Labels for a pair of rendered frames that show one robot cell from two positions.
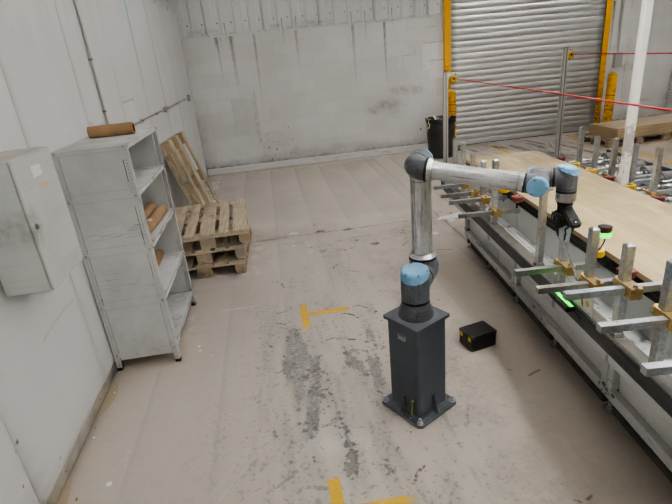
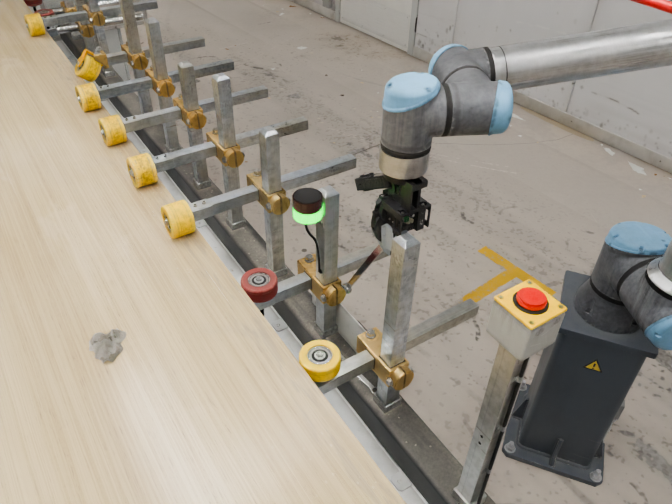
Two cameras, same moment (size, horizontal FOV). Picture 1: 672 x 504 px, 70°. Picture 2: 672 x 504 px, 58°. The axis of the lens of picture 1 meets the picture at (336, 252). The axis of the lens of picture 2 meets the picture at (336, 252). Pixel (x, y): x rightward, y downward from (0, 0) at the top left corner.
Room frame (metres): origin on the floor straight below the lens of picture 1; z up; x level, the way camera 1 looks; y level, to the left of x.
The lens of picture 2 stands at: (2.85, -1.71, 1.79)
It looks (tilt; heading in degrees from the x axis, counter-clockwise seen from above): 40 degrees down; 147
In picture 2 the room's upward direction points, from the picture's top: 2 degrees clockwise
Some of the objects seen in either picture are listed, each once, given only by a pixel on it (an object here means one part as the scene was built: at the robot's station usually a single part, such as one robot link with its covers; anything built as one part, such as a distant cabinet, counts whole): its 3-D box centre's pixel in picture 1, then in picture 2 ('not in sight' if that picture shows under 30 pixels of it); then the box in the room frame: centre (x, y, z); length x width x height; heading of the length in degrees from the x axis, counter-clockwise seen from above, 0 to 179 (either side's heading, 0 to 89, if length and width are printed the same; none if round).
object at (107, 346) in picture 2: not in sight; (105, 342); (1.98, -1.65, 0.91); 0.09 x 0.07 x 0.02; 157
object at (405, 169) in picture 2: (565, 196); (405, 158); (2.13, -1.09, 1.23); 0.10 x 0.09 x 0.05; 91
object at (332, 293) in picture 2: (591, 282); (320, 281); (1.98, -1.17, 0.85); 0.14 x 0.06 x 0.05; 1
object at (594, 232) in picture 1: (589, 275); (326, 277); (2.00, -1.17, 0.87); 0.04 x 0.04 x 0.48; 1
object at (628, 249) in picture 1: (621, 296); (273, 215); (1.75, -1.17, 0.89); 0.04 x 0.04 x 0.48; 1
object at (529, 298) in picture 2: not in sight; (531, 300); (2.51, -1.16, 1.22); 0.04 x 0.04 x 0.02
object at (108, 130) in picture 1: (111, 130); not in sight; (3.48, 1.47, 1.59); 0.30 x 0.08 x 0.08; 96
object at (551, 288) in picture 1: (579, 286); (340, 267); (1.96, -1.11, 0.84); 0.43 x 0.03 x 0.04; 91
